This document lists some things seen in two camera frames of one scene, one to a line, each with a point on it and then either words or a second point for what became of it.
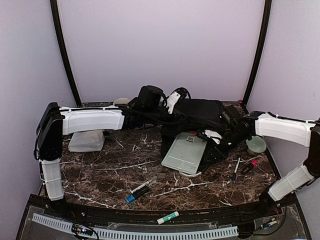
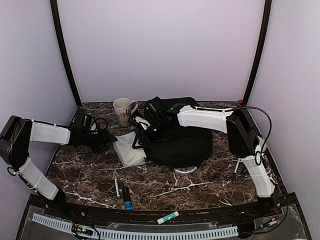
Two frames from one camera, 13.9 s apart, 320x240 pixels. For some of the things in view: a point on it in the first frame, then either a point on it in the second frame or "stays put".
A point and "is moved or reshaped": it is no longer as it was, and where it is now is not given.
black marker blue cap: (131, 198) -> (128, 203)
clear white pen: (139, 186) -> (116, 184)
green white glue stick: (161, 220) stays put
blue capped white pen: (234, 174) stays put
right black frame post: (267, 21) stays put
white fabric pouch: (87, 141) is moved or reshaped
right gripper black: (220, 154) -> (145, 139)
